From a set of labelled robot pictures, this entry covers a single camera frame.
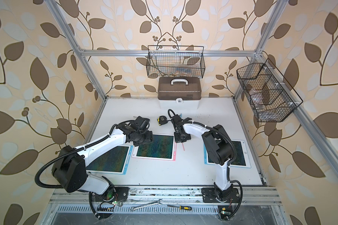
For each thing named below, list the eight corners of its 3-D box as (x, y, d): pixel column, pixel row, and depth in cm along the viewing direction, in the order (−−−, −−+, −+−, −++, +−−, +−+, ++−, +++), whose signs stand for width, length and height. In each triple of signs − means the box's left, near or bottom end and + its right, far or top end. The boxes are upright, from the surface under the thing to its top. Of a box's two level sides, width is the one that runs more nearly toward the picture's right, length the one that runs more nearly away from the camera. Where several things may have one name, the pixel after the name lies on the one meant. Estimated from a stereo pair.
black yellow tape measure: (159, 126, 105) (159, 123, 102) (156, 121, 108) (156, 117, 105) (167, 122, 108) (167, 119, 104) (164, 117, 111) (164, 114, 107)
